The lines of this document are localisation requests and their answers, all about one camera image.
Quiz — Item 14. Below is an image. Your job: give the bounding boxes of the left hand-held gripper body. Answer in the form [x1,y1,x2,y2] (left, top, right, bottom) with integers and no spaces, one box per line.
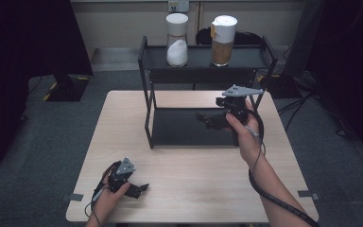
[107,156,137,194]

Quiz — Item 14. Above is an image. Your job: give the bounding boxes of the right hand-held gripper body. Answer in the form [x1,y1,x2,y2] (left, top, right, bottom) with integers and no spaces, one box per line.
[215,83,265,125]

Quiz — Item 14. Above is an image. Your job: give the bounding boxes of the black two-tier metal rack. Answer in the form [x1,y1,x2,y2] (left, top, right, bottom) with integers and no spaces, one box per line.
[137,35,279,149]

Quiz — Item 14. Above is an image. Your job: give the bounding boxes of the glass jar of brown spice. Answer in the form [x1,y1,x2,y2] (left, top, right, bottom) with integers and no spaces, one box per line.
[210,14,239,68]

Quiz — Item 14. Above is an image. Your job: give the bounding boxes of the glass jar of white powder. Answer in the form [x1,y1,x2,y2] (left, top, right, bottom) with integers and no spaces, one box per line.
[164,12,190,68]

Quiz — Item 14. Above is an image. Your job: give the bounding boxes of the person's left hand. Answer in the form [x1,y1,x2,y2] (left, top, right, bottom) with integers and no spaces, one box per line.
[92,174,130,219]

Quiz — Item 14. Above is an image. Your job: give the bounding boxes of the person's right hand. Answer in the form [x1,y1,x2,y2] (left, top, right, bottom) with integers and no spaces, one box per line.
[225,99,267,166]

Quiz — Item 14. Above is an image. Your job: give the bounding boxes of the black stand base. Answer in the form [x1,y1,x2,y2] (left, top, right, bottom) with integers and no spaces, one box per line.
[258,73,303,99]
[45,73,91,103]

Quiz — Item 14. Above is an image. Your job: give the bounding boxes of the grey tape strip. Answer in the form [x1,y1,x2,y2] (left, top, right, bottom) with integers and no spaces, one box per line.
[297,189,321,201]
[60,193,85,202]

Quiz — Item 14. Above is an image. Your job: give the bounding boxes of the black chair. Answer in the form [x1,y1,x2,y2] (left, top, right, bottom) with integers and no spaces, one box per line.
[195,26,264,46]

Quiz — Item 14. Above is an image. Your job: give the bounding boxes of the grey upright panel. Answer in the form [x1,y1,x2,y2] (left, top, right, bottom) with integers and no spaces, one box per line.
[283,0,320,79]

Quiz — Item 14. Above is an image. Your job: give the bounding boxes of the dark curtain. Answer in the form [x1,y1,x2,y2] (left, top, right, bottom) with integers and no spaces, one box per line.
[305,0,363,166]
[0,0,95,174]

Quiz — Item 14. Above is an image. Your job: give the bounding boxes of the left hand-held gripper cable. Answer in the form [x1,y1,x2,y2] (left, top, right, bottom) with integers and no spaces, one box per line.
[84,161,122,227]

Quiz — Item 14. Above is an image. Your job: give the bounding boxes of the hand-held gripper cable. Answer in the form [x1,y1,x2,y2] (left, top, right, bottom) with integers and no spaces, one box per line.
[247,108,320,227]
[84,161,122,227]

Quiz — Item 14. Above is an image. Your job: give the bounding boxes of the black floor cables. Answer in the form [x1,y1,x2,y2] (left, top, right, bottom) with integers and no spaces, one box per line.
[277,92,317,132]

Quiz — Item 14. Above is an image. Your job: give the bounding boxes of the right hand-held gripper cable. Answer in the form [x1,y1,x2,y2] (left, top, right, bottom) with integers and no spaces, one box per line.
[247,108,320,227]

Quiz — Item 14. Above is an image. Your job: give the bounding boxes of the white wall socket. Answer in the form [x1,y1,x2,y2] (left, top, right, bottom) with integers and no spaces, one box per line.
[167,0,191,14]

